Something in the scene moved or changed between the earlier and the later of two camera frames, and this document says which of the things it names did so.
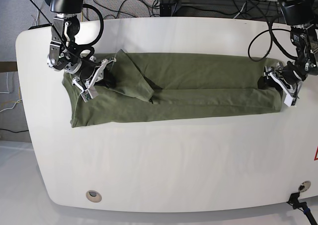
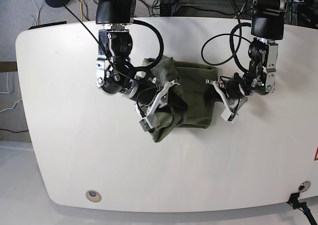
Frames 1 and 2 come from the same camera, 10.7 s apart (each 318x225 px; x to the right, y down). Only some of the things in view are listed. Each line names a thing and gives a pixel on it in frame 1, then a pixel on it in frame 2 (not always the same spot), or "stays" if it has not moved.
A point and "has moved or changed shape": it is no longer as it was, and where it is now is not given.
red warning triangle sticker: [316, 155] stays
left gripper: [288, 76] → [233, 91]
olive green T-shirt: [154, 85] has moved or changed shape
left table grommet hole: [93, 196] stays
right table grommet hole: [304, 186] stays
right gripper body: [92, 73] → [150, 98]
